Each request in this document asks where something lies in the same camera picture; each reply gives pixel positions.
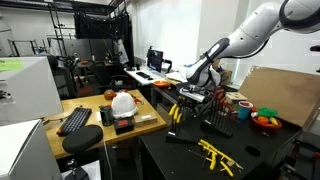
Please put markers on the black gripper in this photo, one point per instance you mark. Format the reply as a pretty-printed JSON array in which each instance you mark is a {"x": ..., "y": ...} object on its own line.
[{"x": 196, "y": 101}]

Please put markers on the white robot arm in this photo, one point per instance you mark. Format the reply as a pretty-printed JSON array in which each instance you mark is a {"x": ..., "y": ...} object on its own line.
[{"x": 299, "y": 16}]

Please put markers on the black yellow-key stand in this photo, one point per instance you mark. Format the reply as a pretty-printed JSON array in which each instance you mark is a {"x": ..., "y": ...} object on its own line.
[{"x": 175, "y": 135}]

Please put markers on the orange bowl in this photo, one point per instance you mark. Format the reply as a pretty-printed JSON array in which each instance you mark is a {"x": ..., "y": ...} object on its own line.
[{"x": 161, "y": 83}]

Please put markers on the blue cup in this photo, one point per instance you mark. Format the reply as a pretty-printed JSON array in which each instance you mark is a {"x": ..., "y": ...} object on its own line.
[{"x": 244, "y": 109}]

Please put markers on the laptop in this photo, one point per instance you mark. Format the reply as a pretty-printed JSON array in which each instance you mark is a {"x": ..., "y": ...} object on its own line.
[{"x": 154, "y": 60}]

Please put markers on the tan small box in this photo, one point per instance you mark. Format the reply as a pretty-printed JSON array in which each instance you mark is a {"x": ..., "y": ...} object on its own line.
[{"x": 146, "y": 119}]

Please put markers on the white plastic bag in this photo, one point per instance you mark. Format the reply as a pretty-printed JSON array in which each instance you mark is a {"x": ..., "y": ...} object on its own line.
[{"x": 123, "y": 105}]

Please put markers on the red bowl with toys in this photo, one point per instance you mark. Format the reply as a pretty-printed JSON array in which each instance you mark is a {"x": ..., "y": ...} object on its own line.
[{"x": 265, "y": 118}]

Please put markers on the black box red label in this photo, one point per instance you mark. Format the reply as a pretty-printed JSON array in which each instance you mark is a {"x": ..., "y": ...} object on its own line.
[{"x": 123, "y": 125}]

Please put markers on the orange ball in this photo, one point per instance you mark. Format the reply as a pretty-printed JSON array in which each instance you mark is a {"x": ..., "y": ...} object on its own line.
[{"x": 109, "y": 94}]

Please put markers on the black cylinder speaker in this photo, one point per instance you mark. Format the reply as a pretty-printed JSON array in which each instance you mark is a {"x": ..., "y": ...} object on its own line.
[{"x": 106, "y": 115}]

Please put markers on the black office chair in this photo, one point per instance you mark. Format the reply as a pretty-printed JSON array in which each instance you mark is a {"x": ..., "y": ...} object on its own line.
[{"x": 109, "y": 77}]

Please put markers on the cardboard sheet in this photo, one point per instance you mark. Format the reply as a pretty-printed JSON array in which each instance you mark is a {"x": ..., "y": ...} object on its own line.
[{"x": 295, "y": 95}]

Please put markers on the black round cushion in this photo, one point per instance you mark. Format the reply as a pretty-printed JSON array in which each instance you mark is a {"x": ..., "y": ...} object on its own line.
[{"x": 82, "y": 139}]

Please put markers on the black keyboard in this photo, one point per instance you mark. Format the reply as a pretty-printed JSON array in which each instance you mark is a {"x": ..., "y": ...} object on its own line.
[{"x": 75, "y": 120}]

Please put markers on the wooden desk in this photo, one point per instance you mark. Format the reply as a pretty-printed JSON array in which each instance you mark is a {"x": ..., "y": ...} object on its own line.
[{"x": 110, "y": 136}]

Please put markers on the computer monitor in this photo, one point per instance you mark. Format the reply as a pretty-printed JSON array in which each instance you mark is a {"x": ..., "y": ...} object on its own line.
[{"x": 28, "y": 90}]

